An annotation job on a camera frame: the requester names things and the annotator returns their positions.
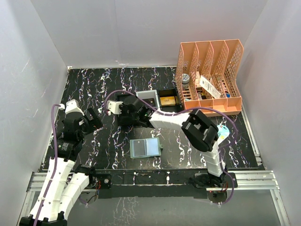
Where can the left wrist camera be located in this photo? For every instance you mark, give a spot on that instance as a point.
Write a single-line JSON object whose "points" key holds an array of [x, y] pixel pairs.
{"points": [[73, 109]]}

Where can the white middle tray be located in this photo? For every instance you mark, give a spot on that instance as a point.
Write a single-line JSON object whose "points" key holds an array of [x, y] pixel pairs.
{"points": [[149, 94]]}

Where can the left black tray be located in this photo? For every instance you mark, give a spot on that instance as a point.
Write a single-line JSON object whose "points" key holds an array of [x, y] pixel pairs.
{"points": [[123, 95]]}

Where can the black credit card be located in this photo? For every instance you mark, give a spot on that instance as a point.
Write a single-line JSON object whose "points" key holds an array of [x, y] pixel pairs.
{"points": [[150, 101]]}

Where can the small round jar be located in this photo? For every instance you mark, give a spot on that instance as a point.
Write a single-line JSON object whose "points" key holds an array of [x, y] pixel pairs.
{"points": [[185, 80]]}

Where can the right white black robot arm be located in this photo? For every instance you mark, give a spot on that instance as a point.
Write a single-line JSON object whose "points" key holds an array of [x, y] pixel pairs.
{"points": [[200, 131]]}

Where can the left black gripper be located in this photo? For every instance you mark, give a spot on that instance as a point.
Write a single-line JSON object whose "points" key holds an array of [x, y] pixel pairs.
{"points": [[95, 122]]}

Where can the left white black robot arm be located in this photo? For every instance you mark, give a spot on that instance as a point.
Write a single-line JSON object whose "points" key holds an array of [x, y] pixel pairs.
{"points": [[61, 187]]}

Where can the round blue tape roll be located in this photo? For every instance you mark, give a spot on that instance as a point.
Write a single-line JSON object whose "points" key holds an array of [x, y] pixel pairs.
{"points": [[223, 133]]}

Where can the dark grey credit card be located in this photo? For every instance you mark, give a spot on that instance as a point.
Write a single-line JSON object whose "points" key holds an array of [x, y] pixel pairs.
{"points": [[139, 148]]}

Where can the black tray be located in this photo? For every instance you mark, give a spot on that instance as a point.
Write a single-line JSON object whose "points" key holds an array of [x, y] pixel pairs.
{"points": [[166, 93], [123, 95]]}

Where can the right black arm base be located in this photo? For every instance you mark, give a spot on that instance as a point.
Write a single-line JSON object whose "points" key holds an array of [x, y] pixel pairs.
{"points": [[206, 180]]}

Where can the gold credit card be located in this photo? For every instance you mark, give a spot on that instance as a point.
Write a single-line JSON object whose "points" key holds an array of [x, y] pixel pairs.
{"points": [[168, 101]]}

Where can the orange file organizer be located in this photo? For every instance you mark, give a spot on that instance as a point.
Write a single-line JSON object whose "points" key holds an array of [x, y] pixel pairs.
{"points": [[218, 61]]}

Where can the white paper packet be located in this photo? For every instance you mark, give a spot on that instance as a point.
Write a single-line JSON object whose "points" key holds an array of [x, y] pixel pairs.
{"points": [[209, 87]]}

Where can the right black tray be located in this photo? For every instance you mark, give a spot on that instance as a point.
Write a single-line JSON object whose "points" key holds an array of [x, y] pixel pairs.
{"points": [[166, 93]]}

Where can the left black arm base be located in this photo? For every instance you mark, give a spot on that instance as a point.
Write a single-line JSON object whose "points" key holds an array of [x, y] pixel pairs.
{"points": [[99, 181]]}

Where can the green card holder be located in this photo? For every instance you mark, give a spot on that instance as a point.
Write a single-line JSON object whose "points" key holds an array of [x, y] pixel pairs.
{"points": [[153, 147]]}

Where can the aluminium frame rail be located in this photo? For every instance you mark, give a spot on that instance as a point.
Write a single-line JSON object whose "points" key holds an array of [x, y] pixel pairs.
{"points": [[175, 183]]}

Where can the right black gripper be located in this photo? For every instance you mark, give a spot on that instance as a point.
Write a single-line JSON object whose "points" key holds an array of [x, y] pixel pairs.
{"points": [[122, 107]]}

